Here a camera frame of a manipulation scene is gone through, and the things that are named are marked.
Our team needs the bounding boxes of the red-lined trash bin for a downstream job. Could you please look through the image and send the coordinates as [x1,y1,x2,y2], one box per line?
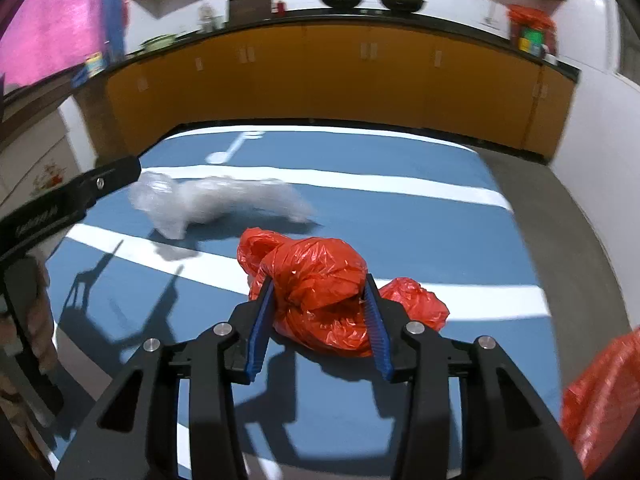
[560,327,640,479]

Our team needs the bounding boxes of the orange lower kitchen cabinets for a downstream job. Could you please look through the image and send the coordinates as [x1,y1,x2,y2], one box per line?
[102,15,581,164]

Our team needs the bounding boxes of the green box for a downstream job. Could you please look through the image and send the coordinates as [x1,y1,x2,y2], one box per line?
[517,27,546,56]

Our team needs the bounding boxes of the white cabinet with flower sticker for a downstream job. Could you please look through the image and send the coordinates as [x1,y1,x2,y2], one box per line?
[0,110,96,222]

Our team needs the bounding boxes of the brown box on counter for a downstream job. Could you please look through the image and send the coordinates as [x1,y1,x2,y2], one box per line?
[228,0,275,24]

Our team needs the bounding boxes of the glass jar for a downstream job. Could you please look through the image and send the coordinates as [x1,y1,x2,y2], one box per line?
[197,2,224,32]

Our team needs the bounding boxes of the clear bubble wrap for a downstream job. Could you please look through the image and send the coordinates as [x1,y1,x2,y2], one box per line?
[127,170,316,241]

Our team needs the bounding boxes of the colourful packet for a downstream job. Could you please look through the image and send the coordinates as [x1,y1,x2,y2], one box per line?
[82,52,106,79]

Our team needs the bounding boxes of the pink hanging cloth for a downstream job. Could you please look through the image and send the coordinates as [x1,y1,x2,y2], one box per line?
[0,0,109,89]

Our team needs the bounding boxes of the black kitchen countertop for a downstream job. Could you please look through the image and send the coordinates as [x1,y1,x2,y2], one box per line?
[70,7,583,84]

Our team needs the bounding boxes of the blue hanging cloth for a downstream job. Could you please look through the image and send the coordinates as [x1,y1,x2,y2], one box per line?
[97,0,130,59]

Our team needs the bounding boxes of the blue white-striped table cover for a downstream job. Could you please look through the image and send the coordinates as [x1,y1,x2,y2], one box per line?
[47,125,561,480]

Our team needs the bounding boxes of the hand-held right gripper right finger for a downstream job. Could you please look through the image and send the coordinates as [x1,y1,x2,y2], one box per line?
[362,273,586,480]

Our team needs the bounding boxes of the knotted red plastic bag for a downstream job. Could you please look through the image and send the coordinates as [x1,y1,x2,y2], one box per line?
[236,227,374,359]

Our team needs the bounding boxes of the small crumpled red plastic bag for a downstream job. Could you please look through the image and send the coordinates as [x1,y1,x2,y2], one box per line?
[377,276,451,334]

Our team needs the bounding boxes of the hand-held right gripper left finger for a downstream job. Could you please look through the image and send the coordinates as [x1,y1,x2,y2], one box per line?
[55,276,276,480]

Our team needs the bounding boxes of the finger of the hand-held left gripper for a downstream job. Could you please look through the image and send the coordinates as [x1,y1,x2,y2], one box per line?
[82,155,143,207]

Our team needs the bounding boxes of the person's left hand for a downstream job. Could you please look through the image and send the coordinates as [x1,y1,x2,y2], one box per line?
[27,256,61,379]

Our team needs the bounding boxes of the red bag on counter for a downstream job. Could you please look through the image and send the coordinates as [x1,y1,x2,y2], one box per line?
[507,4,557,56]

